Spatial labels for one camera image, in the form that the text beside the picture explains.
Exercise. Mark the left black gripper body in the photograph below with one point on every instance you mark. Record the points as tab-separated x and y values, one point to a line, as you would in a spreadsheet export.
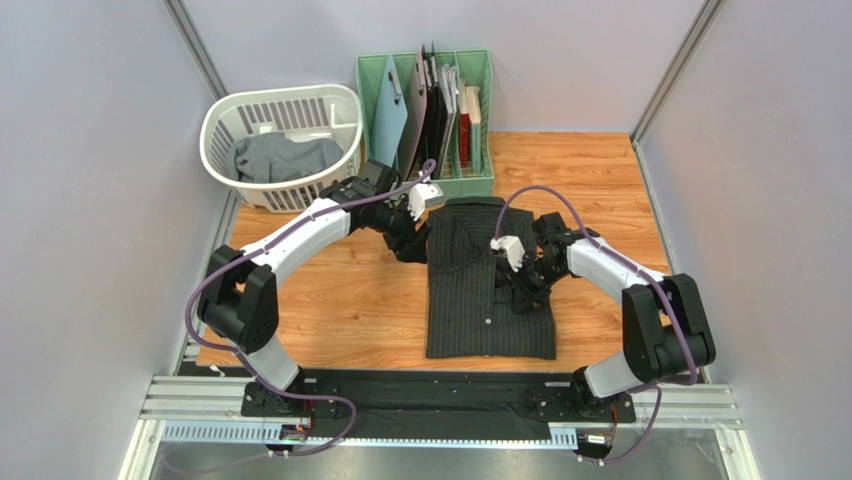
397	225

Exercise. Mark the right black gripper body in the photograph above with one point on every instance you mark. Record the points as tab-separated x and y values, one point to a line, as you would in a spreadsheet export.
524	285

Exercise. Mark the black pinstriped long sleeve shirt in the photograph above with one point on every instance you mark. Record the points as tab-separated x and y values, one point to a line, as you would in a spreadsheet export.
470	305

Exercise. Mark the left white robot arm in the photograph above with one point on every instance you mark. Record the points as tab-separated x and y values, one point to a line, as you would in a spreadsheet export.
238	297

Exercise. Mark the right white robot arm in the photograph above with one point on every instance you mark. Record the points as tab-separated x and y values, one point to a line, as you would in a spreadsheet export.
665	329

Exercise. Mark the mauve clipboard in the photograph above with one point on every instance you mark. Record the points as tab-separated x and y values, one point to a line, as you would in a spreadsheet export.
416	103

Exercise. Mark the black folder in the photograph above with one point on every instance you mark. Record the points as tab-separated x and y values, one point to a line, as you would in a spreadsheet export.
434	123

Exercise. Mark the blue clipboard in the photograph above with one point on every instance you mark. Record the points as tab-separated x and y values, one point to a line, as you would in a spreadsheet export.
390	116

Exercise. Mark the green file organizer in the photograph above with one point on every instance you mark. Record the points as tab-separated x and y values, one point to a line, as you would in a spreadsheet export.
475	66

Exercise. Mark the red book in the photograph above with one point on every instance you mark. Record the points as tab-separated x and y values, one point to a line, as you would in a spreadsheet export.
463	124

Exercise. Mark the white laundry basket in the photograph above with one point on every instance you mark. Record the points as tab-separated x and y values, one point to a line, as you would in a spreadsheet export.
303	115

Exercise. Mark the grey shirt in basket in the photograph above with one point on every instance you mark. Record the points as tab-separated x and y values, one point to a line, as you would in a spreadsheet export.
273	158

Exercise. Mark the green spine book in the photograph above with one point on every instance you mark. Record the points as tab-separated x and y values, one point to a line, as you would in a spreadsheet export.
474	128

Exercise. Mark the grey notebook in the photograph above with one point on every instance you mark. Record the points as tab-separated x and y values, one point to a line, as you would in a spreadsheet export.
447	113

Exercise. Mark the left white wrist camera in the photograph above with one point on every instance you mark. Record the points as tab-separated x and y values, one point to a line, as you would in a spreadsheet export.
422	197

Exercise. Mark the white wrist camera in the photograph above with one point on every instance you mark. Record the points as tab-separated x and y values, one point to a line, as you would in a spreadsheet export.
511	248
422	197

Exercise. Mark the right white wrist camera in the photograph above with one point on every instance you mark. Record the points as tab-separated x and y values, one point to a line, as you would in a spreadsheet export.
511	248

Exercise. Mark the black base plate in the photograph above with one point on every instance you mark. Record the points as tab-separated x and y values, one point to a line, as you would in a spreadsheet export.
436	405

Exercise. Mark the aluminium rail frame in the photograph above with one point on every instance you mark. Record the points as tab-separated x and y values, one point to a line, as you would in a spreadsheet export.
191	427

